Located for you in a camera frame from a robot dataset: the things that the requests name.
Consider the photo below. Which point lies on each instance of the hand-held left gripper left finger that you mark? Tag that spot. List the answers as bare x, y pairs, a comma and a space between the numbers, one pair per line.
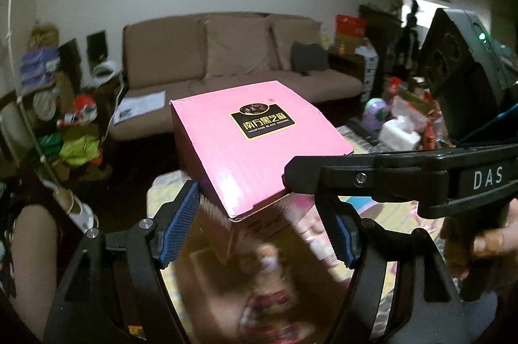
178, 224

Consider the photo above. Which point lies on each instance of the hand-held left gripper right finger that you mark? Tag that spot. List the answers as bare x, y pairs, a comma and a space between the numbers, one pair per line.
344, 238

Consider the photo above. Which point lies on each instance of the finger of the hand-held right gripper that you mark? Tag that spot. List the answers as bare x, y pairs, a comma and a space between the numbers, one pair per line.
384, 176

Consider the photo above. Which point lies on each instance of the brown cardboard box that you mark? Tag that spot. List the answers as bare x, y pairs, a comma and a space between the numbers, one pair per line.
210, 291

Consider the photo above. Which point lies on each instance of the pink cardboard product box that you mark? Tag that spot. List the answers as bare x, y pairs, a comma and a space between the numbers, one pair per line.
251, 158

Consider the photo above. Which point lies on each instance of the person's right hand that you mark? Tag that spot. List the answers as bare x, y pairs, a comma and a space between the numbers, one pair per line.
495, 247

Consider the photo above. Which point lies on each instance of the yellow checked cloth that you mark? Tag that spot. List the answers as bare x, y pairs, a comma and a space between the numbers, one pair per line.
162, 190

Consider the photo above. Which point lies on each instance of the white tissue box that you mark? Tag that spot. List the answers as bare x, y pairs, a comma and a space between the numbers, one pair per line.
398, 133

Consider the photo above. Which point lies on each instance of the pile of red snack packets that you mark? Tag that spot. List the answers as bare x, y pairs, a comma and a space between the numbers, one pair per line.
421, 109

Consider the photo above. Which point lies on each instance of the purple globe toy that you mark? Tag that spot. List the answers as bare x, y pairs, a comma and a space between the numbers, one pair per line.
376, 113

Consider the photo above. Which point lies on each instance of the black figurine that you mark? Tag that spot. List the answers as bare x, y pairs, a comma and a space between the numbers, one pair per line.
409, 36

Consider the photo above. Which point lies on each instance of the white shoes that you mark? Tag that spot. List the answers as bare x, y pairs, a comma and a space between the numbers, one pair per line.
79, 212

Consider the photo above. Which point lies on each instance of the stack of white boxes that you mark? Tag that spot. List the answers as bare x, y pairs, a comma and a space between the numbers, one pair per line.
370, 73

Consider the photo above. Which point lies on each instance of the dark wooden cabinet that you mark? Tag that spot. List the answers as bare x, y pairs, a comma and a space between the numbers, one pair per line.
380, 40

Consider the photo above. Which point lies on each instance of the low wooden side table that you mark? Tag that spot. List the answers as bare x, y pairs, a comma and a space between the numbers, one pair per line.
344, 63

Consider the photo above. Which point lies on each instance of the printed paper sheet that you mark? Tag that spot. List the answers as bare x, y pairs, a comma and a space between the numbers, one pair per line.
139, 107

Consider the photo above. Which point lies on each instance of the green cloth pile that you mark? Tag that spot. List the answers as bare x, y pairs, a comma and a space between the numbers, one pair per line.
77, 150

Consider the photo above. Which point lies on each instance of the grey pillow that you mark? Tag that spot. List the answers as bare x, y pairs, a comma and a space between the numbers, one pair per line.
309, 56

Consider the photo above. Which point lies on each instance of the red box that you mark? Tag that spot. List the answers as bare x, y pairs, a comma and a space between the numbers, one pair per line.
350, 29

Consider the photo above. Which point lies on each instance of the brown sofa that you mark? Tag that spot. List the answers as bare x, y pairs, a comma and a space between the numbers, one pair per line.
182, 56

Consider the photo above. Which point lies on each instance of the white fan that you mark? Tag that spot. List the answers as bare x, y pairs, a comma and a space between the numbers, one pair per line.
106, 69

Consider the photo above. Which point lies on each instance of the black panel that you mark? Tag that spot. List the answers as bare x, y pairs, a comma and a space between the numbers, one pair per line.
97, 44
69, 63

